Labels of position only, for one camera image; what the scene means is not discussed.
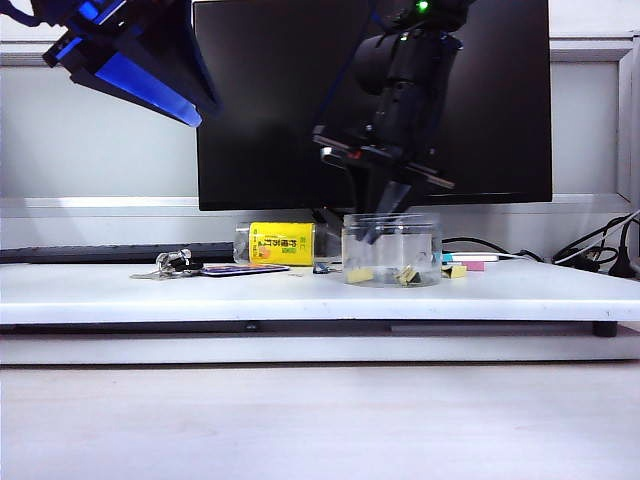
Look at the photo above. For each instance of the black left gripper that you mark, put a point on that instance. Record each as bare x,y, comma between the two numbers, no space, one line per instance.
125,25

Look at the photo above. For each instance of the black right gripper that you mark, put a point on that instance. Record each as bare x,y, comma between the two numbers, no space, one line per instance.
405,130

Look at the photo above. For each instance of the round transparent plastic box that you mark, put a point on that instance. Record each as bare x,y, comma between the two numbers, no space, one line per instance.
420,245

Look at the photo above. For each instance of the yellow black striped binder clip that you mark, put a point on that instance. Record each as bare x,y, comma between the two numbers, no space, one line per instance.
406,276

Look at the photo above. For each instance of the teal binder clip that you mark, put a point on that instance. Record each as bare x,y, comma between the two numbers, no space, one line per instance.
446,258

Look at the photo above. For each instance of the blue binder clip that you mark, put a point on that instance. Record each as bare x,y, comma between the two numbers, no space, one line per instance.
322,269

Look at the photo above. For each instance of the black computer monitor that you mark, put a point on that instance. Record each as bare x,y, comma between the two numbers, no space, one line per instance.
260,150

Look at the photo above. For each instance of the yellow label plastic bottle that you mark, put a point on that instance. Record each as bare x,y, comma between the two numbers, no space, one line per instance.
280,244

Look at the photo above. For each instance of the pink binder clip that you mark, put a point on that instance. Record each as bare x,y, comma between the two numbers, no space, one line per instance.
475,266

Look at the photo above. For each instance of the black keyboard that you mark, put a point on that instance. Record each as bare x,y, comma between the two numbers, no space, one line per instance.
100,252

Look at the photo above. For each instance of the black key fob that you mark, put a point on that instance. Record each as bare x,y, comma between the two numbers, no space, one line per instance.
192,271

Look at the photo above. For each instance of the silver key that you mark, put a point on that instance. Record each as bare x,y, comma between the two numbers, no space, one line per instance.
147,276

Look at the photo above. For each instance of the white desk riser board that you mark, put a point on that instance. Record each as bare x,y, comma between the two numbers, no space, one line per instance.
150,300

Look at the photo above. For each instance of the black power plug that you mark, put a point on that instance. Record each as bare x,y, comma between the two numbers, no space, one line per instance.
622,260

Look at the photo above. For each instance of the black riser foot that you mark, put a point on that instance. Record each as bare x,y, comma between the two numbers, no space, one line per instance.
606,330

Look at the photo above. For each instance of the aluminium frame rail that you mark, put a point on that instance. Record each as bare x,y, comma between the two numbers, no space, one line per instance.
100,205

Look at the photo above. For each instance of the aluminium frame post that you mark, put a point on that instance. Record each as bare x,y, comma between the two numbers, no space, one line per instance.
625,125

